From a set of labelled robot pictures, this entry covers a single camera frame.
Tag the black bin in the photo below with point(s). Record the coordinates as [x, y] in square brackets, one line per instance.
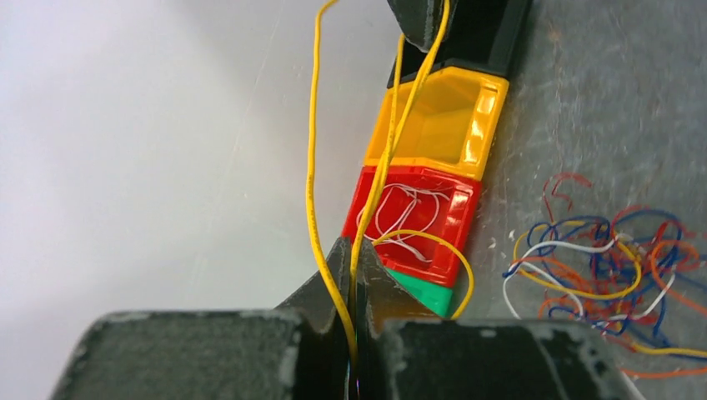
[484, 36]

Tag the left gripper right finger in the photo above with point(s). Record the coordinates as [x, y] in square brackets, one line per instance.
[406, 351]

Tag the green bin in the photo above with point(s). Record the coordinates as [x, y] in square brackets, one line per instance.
[434, 297]

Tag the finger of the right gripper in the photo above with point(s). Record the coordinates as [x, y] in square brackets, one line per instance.
[419, 20]

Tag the yellow bin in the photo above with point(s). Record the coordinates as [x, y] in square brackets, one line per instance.
[451, 125]

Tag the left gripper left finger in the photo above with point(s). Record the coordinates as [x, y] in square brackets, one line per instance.
[296, 350]

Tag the red bin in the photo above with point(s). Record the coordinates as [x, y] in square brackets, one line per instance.
[430, 201]

